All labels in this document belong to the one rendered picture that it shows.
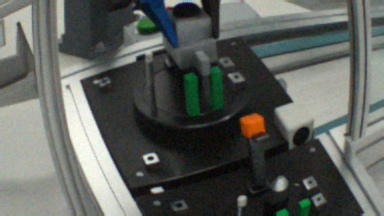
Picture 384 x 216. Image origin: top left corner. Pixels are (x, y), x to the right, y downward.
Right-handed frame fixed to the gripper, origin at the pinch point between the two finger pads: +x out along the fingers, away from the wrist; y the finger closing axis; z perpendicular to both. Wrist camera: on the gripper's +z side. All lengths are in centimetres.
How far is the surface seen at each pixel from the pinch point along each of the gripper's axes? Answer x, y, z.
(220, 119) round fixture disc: 12.2, 0.8, -2.0
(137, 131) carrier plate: 11.1, -7.8, -6.5
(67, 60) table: -4.1, -11.7, -44.2
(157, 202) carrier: 19.0, -10.0, 3.9
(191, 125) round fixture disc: 12.0, -2.5, -2.3
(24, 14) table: -24, -21, -69
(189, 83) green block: 7.6, -1.9, -0.6
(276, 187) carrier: 19.8, -0.6, 16.6
